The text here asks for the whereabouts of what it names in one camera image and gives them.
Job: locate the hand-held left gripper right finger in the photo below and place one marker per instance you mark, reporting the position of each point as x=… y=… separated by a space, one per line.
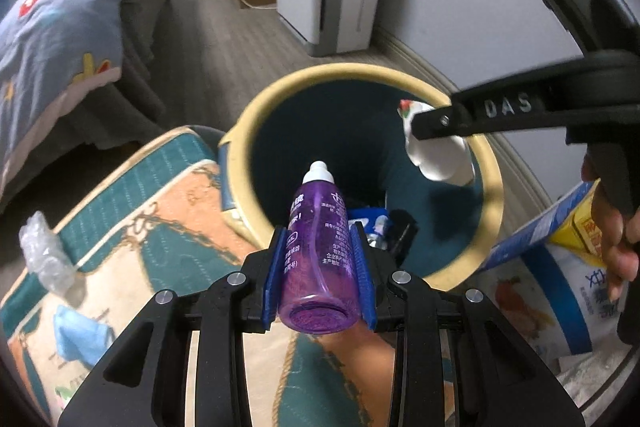
x=363 y=274

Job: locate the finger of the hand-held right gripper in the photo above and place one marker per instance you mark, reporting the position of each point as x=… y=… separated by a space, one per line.
x=500 y=109

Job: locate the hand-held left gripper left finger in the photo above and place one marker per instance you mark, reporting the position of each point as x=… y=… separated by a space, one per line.
x=273 y=274

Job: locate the purple plastic bottle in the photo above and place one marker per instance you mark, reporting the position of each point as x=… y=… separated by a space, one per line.
x=320 y=252

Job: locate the white packet with red print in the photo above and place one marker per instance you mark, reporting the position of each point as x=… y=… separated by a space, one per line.
x=440 y=159

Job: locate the yellow rimmed teal waste bin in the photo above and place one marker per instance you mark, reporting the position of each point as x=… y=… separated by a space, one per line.
x=260 y=117

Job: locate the person's right hand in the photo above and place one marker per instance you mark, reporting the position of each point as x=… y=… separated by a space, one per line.
x=612 y=232

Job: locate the small clear bottle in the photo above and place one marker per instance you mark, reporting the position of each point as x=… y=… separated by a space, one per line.
x=380 y=232

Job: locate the patterned round stool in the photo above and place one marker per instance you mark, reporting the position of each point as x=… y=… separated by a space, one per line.
x=165 y=217

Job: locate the yellow packet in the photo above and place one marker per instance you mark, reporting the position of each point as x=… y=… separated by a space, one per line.
x=575 y=227

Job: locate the blue and white bag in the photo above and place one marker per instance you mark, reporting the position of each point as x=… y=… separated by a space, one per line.
x=555 y=287

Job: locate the blue foil packet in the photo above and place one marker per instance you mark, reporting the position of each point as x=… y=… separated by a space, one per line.
x=80 y=337

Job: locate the crumpled clear plastic wrap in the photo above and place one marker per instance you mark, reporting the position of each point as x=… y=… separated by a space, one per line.
x=45 y=252

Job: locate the white fluffy blanket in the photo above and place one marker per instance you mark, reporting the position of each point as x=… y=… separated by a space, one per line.
x=590 y=377

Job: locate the grey bed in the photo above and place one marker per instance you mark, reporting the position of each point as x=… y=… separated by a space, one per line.
x=145 y=27

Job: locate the blue printed quilt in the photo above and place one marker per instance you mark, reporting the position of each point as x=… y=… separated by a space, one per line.
x=55 y=37

